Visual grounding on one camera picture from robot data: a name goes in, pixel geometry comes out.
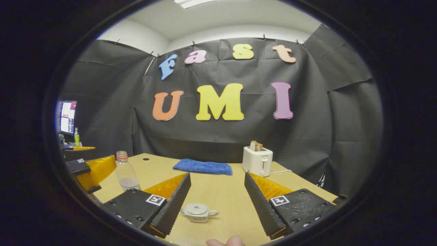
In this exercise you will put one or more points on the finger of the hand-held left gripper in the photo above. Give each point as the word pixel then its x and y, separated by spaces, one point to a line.
pixel 82 148
pixel 78 166

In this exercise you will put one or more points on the clear plastic water bottle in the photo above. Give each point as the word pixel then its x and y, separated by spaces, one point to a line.
pixel 127 174

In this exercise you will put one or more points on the small black box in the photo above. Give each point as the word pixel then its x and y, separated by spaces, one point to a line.
pixel 340 199

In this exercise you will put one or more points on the green bottle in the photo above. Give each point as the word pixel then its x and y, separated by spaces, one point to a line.
pixel 77 138

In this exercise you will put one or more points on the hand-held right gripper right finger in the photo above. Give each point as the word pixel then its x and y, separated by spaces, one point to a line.
pixel 261 208

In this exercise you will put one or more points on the white teacup lid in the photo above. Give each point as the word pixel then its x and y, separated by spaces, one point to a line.
pixel 196 208

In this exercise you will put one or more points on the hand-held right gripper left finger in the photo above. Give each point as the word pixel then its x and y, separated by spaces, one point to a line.
pixel 174 205

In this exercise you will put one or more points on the toast slices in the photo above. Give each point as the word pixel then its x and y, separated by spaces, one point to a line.
pixel 256 146

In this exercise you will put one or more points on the white toaster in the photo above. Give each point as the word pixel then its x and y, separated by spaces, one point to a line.
pixel 257 160

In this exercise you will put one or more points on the computer monitor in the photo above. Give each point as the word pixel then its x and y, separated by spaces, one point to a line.
pixel 67 118

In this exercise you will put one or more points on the black backdrop cloth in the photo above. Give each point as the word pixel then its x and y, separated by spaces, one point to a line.
pixel 211 136

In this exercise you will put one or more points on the white ceramic teacup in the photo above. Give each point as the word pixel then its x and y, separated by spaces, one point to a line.
pixel 199 218

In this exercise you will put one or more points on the white rod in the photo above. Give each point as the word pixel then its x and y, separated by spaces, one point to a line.
pixel 149 66

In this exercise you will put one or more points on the blue towel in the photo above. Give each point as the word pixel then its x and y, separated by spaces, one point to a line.
pixel 203 167

